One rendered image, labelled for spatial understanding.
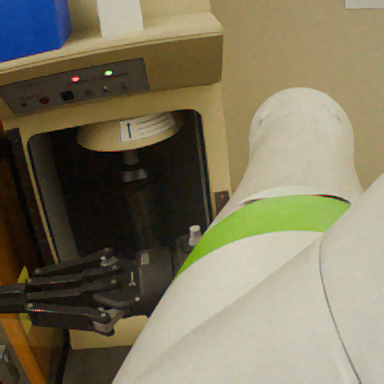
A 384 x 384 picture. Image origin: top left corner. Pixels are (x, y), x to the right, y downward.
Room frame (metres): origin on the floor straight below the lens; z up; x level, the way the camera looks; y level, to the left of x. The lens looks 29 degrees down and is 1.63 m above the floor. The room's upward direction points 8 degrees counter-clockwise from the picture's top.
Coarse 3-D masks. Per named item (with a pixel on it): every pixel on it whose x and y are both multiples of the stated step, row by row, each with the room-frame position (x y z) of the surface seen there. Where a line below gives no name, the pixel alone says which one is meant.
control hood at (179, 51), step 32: (96, 32) 0.68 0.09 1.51; (128, 32) 0.64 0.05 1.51; (160, 32) 0.61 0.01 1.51; (192, 32) 0.60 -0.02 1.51; (0, 64) 0.60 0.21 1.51; (32, 64) 0.60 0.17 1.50; (64, 64) 0.61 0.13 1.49; (96, 64) 0.62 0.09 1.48; (160, 64) 0.64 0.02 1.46; (192, 64) 0.65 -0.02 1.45; (0, 96) 0.64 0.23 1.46
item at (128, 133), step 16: (176, 112) 0.80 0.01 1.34; (80, 128) 0.79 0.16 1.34; (96, 128) 0.76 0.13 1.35; (112, 128) 0.74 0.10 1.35; (128, 128) 0.74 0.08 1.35; (144, 128) 0.74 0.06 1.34; (160, 128) 0.75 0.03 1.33; (176, 128) 0.77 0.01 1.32; (80, 144) 0.77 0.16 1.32; (96, 144) 0.75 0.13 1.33; (112, 144) 0.74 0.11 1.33; (128, 144) 0.73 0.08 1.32; (144, 144) 0.73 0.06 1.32
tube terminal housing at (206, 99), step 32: (160, 0) 0.72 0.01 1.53; (192, 0) 0.72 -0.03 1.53; (128, 96) 0.72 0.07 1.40; (160, 96) 0.72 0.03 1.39; (192, 96) 0.72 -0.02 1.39; (32, 128) 0.72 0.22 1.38; (64, 128) 0.72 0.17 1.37; (224, 128) 0.72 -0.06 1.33; (224, 160) 0.72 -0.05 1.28; (128, 320) 0.72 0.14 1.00
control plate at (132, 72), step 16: (112, 64) 0.63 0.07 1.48; (128, 64) 0.63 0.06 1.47; (144, 64) 0.64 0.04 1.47; (32, 80) 0.62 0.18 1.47; (48, 80) 0.63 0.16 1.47; (64, 80) 0.64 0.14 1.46; (80, 80) 0.64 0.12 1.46; (96, 80) 0.65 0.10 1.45; (112, 80) 0.65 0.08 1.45; (128, 80) 0.66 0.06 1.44; (144, 80) 0.67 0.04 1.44; (16, 96) 0.65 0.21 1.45; (32, 96) 0.65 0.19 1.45; (48, 96) 0.66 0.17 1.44; (80, 96) 0.67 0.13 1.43; (96, 96) 0.68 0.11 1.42; (16, 112) 0.68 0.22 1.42
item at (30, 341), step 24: (0, 168) 0.64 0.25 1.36; (0, 192) 0.62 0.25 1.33; (0, 216) 0.59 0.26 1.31; (0, 240) 0.57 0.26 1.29; (24, 240) 0.65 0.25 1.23; (0, 264) 0.55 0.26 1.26; (24, 264) 0.62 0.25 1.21; (0, 336) 0.47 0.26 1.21; (24, 336) 0.53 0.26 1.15; (48, 336) 0.61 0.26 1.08; (24, 360) 0.50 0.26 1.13; (48, 360) 0.57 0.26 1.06
